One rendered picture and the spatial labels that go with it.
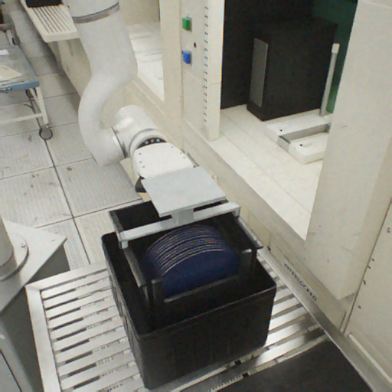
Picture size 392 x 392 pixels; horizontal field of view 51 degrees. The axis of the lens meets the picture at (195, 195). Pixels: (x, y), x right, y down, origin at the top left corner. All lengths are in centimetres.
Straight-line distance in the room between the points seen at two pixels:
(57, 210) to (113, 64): 182
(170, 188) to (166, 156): 10
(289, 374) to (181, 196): 36
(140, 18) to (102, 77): 196
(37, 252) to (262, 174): 65
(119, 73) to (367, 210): 51
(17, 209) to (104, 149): 181
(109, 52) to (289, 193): 60
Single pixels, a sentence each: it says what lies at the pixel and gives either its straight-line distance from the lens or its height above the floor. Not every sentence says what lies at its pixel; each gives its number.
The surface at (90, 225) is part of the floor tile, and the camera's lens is 239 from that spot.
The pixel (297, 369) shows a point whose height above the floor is 86.
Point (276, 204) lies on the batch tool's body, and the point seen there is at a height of 87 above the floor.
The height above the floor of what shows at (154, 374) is 81.
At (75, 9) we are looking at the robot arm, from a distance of 80.
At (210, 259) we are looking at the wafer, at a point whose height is 99.
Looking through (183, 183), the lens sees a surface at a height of 111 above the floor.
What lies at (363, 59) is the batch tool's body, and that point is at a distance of 68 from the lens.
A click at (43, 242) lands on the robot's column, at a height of 76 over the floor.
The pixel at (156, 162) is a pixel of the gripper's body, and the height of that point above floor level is 112.
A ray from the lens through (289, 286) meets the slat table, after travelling 103.
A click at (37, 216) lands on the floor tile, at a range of 254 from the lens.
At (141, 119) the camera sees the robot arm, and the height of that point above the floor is 113.
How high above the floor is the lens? 153
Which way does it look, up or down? 37 degrees down
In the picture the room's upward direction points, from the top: straight up
